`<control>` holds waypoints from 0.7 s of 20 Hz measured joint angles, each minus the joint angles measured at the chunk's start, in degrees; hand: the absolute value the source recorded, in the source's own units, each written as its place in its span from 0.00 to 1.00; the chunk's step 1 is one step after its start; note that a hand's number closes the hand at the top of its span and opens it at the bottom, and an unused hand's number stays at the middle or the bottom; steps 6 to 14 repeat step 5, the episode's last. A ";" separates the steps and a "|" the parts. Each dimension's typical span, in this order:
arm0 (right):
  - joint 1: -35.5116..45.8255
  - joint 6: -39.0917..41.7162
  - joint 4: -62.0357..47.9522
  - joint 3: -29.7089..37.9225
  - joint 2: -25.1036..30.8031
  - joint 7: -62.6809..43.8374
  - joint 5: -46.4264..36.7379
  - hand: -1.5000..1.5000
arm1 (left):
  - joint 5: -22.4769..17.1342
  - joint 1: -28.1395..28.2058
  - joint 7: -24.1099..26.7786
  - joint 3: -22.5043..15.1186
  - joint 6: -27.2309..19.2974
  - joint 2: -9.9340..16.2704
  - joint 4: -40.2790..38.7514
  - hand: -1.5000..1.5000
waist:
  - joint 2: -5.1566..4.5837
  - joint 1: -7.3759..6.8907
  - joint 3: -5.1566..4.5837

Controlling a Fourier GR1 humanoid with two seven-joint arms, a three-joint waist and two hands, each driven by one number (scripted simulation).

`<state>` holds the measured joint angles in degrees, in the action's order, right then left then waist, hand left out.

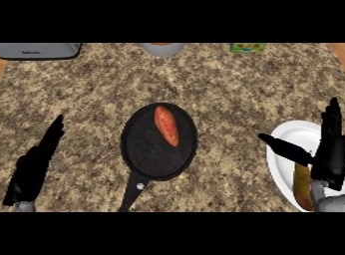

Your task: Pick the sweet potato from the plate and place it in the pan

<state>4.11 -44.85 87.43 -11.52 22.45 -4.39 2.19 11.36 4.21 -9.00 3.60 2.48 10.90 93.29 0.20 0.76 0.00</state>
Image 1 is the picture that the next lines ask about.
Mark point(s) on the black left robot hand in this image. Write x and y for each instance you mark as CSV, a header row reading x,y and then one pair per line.
x,y
30,166

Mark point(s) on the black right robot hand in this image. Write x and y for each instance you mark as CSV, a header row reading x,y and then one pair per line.
x,y
330,156

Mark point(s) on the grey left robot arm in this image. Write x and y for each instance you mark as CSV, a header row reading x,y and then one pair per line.
x,y
24,206

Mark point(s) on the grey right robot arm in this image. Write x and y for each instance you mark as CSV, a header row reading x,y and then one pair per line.
x,y
333,201

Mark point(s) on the white plate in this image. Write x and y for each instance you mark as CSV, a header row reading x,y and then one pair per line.
x,y
290,146

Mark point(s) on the black frying pan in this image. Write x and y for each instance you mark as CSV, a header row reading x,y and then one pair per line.
x,y
156,146

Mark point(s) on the yellow-brown vegetable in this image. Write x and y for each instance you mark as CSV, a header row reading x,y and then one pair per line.
x,y
302,186

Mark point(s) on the grey toaster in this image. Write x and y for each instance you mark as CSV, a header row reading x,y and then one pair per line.
x,y
36,50

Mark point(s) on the green printed box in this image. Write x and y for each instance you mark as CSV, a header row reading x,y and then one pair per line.
x,y
247,47

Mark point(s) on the grey round pot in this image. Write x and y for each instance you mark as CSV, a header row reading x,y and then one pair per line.
x,y
163,50

